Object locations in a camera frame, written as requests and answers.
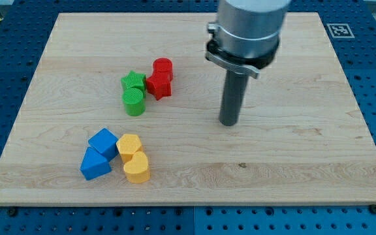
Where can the wooden board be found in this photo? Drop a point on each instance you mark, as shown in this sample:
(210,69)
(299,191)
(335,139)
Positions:
(301,139)

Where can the grey cylindrical pointer rod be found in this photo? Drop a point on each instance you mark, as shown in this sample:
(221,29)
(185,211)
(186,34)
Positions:
(232,99)

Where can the blue triangle block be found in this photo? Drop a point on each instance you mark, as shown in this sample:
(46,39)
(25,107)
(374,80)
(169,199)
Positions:
(94,164)

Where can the blue cube block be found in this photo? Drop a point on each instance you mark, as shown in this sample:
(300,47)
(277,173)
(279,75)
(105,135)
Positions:
(105,143)

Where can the black board bolt left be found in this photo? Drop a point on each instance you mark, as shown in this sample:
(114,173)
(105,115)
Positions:
(12,212)

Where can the yellow heart block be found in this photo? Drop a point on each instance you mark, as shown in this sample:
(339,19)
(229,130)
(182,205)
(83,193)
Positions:
(137,170)

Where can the white fiducial marker tag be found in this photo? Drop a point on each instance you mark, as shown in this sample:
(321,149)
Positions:
(340,30)

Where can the green star block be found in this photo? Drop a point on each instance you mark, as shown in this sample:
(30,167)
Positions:
(134,80)

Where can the yellow hexagon block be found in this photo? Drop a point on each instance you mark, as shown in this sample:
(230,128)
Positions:
(128,145)

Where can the red star block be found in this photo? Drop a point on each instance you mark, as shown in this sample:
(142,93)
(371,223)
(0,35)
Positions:
(159,85)

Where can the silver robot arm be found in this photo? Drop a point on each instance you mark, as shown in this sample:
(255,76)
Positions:
(245,34)

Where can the red cylinder block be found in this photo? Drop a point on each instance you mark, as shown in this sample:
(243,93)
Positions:
(163,65)

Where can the black board bolt right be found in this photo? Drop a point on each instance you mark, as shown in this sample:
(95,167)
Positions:
(372,209)

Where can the black board bolt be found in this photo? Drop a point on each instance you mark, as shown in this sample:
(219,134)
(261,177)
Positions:
(12,212)
(372,209)

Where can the green cylinder block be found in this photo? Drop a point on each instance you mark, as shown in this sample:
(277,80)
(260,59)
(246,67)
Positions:
(133,100)

